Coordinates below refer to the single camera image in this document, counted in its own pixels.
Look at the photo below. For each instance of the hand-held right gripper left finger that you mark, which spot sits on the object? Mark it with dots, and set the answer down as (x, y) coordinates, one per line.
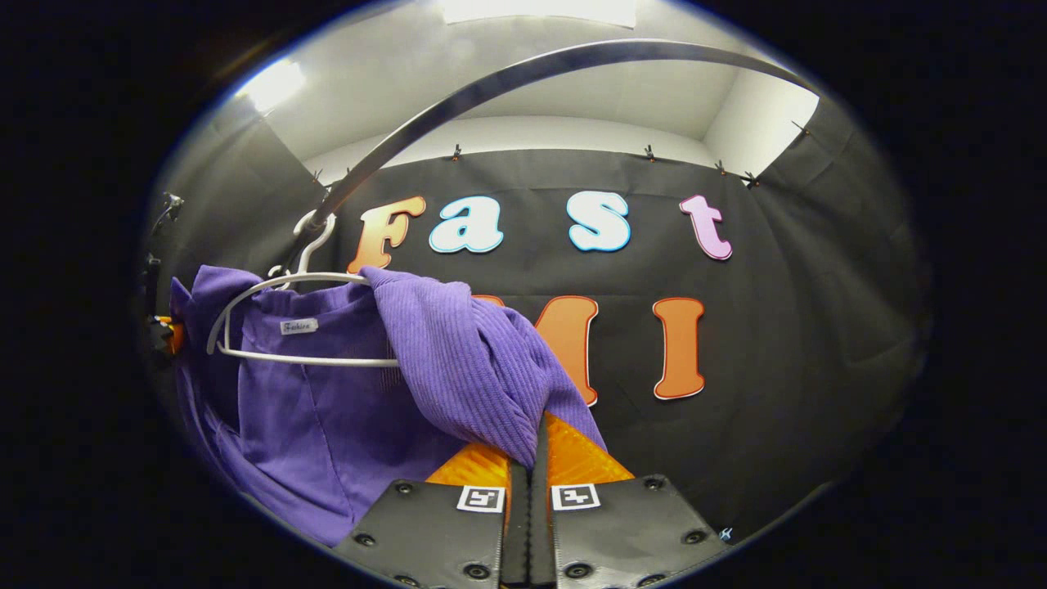
(521, 523)

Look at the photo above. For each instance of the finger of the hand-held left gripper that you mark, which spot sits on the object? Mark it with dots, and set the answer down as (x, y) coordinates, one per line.
(169, 334)

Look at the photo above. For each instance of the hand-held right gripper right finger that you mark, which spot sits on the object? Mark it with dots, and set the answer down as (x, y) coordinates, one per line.
(544, 523)

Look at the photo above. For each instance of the black clothes rack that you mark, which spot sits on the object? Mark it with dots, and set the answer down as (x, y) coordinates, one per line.
(622, 51)

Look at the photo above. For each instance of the ceiling light panel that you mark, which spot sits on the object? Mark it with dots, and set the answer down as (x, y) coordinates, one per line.
(274, 84)

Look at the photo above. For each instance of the black backdrop cloth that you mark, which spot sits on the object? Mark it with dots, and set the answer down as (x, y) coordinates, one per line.
(777, 327)

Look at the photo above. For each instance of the row of black cloth clips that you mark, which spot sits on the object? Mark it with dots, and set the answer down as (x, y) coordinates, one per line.
(649, 153)

